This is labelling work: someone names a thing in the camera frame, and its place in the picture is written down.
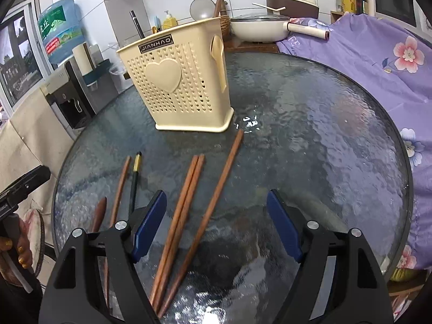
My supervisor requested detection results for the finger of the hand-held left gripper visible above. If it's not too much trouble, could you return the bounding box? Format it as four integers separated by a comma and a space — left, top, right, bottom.
7, 165, 51, 198

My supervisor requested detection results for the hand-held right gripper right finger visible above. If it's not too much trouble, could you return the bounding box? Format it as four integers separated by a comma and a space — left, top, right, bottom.
266, 190, 395, 324

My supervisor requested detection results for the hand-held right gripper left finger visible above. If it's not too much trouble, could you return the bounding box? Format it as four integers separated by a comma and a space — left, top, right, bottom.
42, 190, 167, 324

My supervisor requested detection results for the black gold-tipped chopstick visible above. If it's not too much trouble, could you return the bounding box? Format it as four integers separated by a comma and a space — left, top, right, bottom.
128, 151, 142, 217

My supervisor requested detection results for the wooden-handled metal spoon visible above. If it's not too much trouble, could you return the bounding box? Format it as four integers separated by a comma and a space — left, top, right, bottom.
90, 197, 108, 233

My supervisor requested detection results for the beige perforated utensil holder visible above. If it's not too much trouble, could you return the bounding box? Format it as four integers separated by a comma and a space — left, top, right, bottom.
116, 17, 234, 131

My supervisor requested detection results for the person's left hand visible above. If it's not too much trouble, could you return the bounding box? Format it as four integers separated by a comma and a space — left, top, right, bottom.
0, 220, 33, 270

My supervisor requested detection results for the round printed cushion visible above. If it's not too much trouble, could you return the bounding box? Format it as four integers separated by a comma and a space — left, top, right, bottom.
22, 207, 46, 272

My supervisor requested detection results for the beige cloth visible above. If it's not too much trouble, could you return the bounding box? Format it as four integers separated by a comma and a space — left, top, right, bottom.
0, 89, 76, 217

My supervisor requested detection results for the grey water dispenser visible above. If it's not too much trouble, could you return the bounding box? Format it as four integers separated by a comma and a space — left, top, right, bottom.
40, 56, 117, 139

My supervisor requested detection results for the teal cup holder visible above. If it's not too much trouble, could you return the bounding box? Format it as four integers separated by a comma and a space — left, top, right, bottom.
83, 59, 112, 86

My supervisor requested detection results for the window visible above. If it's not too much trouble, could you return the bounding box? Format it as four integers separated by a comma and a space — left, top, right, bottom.
0, 10, 44, 109

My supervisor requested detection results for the white paper cup sleeve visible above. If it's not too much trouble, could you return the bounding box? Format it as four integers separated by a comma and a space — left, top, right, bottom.
72, 43, 97, 75

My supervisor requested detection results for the yellow-green bag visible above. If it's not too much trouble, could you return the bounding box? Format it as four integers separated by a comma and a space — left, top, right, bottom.
390, 266, 419, 282

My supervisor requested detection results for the blue water jug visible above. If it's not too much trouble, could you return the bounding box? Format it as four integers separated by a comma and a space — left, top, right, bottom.
37, 0, 85, 65

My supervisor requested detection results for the purple floral sheet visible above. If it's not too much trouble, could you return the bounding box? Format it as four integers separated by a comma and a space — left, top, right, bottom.
277, 12, 432, 277

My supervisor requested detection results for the wooden counter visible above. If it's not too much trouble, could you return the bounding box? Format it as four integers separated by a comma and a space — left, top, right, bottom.
223, 37, 281, 54

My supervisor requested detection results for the white pan with glass lid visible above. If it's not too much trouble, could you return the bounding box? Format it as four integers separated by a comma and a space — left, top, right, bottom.
229, 13, 292, 43

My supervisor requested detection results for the white lint roller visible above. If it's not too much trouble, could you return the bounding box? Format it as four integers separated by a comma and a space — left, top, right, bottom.
287, 22, 329, 40

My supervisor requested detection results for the yellow soap bottle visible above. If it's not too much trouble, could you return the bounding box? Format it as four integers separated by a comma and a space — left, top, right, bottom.
163, 10, 179, 30

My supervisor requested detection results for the brown and white rice cooker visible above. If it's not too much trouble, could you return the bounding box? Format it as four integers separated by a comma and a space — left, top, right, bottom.
266, 0, 319, 21

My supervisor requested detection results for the white rice scoop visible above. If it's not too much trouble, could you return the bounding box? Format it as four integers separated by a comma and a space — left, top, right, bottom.
252, 3, 287, 12

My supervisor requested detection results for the white microwave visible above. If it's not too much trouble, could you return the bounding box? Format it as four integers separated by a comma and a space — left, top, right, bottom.
373, 0, 426, 28

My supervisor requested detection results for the white cable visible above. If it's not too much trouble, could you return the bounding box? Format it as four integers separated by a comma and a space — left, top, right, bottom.
0, 253, 34, 294

